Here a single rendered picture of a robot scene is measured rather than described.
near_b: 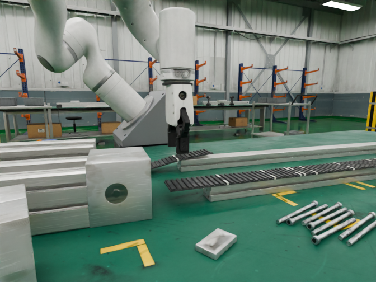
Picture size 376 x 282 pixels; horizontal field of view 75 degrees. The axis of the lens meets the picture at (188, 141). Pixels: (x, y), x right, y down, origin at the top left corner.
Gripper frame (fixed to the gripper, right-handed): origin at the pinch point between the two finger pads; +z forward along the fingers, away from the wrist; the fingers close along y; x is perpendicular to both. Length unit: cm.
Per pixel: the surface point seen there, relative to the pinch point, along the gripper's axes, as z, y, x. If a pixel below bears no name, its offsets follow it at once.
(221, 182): 2.9, -21.1, -2.3
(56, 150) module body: -1.4, -5.0, 26.7
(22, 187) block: -3.1, -31.7, 24.9
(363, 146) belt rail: 4, -2, -62
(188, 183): 3.2, -19.0, 3.2
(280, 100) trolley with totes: -7, 310, -274
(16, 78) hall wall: -62, 731, 251
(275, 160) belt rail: 5.6, -2.1, -28.1
